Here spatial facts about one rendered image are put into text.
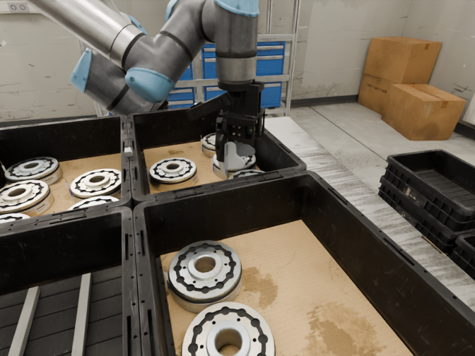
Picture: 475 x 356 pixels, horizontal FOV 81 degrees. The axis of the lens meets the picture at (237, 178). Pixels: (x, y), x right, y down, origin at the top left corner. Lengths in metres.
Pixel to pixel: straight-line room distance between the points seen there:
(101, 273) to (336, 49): 3.68
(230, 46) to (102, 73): 0.52
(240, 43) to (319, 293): 0.41
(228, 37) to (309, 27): 3.19
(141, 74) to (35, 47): 3.01
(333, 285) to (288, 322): 0.09
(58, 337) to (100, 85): 0.69
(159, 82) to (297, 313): 0.42
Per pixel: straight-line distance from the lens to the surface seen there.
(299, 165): 0.51
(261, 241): 0.49
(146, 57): 0.54
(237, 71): 0.52
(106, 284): 0.48
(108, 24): 0.57
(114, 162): 0.78
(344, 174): 0.97
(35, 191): 0.67
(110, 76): 0.95
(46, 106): 3.65
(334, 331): 0.41
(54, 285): 0.51
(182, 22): 0.57
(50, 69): 3.52
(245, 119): 0.54
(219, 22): 0.52
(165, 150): 0.80
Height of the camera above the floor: 1.18
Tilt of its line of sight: 33 degrees down
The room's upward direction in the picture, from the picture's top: straight up
